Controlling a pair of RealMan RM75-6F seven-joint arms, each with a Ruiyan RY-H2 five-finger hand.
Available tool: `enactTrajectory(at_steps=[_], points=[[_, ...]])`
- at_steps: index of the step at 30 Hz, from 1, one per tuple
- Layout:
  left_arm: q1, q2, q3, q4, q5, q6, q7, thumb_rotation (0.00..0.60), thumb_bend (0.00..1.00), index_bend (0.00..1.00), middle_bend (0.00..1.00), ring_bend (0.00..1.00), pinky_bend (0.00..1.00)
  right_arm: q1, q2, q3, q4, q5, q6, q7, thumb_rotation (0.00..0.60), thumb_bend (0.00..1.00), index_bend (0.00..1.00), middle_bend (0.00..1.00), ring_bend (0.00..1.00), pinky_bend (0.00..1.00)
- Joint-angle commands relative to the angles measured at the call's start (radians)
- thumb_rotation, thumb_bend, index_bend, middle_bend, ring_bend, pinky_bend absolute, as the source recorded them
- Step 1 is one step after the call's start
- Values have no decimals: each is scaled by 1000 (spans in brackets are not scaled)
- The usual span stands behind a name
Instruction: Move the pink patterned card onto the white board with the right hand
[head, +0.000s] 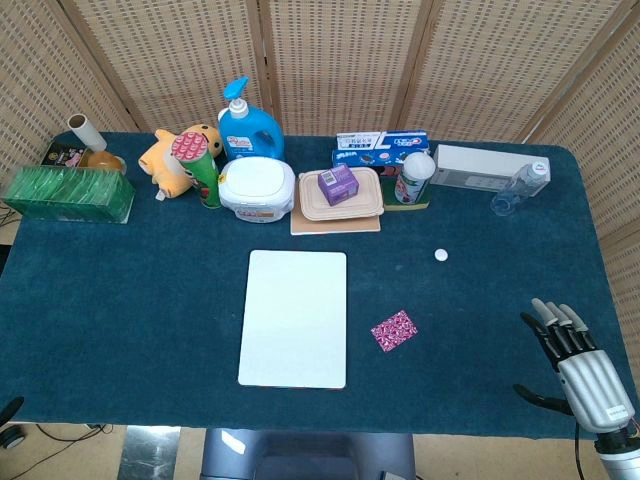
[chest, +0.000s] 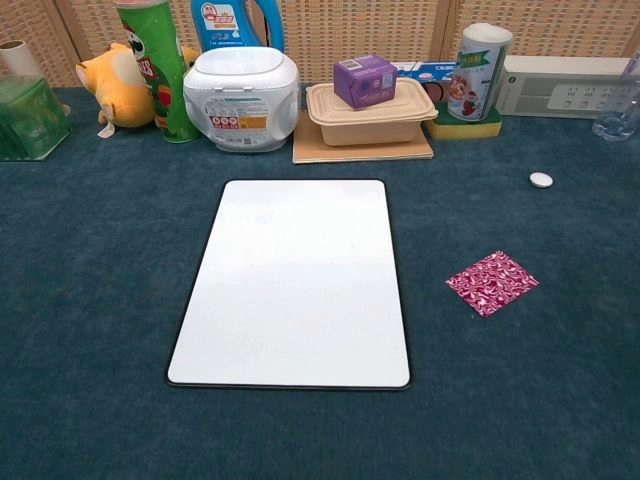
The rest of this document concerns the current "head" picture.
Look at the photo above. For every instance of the green transparent box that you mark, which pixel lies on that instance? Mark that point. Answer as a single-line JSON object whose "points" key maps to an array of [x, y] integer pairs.
{"points": [[65, 192]]}

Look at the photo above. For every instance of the bamboo folding screen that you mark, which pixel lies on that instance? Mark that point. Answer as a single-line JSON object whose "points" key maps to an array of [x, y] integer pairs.
{"points": [[340, 65]]}

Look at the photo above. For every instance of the green chips can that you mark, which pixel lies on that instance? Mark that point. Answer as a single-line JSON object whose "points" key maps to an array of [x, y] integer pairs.
{"points": [[197, 165]]}

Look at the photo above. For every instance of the clear plastic water bottle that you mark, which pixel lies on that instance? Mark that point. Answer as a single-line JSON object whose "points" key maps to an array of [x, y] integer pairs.
{"points": [[520, 187]]}

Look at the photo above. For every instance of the blue detergent pump bottle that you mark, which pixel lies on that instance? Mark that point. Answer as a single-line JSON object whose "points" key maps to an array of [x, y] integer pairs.
{"points": [[250, 135]]}

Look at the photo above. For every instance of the blue white toothpaste box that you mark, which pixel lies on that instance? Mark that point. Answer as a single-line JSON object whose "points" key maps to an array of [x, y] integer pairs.
{"points": [[385, 141]]}

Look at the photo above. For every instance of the white rectangular board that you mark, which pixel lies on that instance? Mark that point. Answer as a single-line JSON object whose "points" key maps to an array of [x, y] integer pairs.
{"points": [[292, 320]]}

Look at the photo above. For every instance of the small purple carton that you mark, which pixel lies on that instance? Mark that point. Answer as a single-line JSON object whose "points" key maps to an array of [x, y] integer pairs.
{"points": [[339, 185]]}

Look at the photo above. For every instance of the cardboard tube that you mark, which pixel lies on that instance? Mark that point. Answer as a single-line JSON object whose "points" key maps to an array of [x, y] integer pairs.
{"points": [[90, 132]]}

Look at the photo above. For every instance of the black caster wheel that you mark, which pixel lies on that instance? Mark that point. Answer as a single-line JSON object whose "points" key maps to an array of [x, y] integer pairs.
{"points": [[11, 437]]}

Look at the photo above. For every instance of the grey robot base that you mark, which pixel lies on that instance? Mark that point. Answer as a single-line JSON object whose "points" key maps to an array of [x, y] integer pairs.
{"points": [[310, 457]]}

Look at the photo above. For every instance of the brown flat board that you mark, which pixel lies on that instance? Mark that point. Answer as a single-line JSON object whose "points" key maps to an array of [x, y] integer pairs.
{"points": [[335, 226]]}

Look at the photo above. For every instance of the yellow plush toy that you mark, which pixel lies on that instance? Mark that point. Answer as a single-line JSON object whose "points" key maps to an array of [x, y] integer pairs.
{"points": [[160, 162]]}

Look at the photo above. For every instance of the brown tape roll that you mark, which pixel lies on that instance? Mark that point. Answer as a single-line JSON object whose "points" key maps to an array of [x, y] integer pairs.
{"points": [[102, 161]]}

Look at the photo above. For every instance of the white power strip box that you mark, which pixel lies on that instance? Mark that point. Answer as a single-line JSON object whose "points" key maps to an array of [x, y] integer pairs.
{"points": [[475, 167]]}

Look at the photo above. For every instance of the white wet wipes tub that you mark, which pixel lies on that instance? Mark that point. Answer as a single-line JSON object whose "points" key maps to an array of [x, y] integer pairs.
{"points": [[255, 187]]}

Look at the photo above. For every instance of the white lidded printed can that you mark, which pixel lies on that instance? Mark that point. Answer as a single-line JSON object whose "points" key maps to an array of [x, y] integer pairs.
{"points": [[414, 177]]}

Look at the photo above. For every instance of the black printed box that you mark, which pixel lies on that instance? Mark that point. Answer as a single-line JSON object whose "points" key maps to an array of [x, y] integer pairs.
{"points": [[62, 154]]}

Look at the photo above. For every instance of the dark blue table cloth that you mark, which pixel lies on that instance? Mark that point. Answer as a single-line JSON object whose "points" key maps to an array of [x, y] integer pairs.
{"points": [[150, 300]]}

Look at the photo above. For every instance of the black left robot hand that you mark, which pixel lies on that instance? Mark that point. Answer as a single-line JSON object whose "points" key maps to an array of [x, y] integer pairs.
{"points": [[11, 410]]}

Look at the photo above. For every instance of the yellow green sponge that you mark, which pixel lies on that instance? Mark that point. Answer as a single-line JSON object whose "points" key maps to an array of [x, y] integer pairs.
{"points": [[390, 195]]}

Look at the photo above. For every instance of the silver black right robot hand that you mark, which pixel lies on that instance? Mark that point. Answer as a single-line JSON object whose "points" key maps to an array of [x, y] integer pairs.
{"points": [[592, 385]]}

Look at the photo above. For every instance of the beige lidded food container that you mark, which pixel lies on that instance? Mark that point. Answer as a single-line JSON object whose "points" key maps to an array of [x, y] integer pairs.
{"points": [[370, 192]]}

